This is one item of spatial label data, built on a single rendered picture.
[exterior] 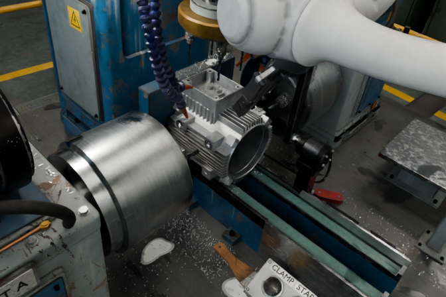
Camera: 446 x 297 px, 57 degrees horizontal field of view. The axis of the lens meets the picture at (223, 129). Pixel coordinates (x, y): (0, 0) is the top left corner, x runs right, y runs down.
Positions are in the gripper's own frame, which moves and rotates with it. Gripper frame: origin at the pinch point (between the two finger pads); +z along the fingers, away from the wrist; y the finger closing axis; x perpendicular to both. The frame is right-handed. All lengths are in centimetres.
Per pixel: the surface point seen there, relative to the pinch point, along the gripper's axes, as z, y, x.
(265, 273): -1.7, 20.5, 27.8
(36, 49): 236, -65, -173
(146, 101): 17.0, 9.4, -15.2
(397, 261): 4.0, -12.8, 46.8
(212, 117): 13.0, -0.7, -3.4
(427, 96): 109, -265, 39
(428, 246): 12, -35, 55
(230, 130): 11.5, -1.8, 1.6
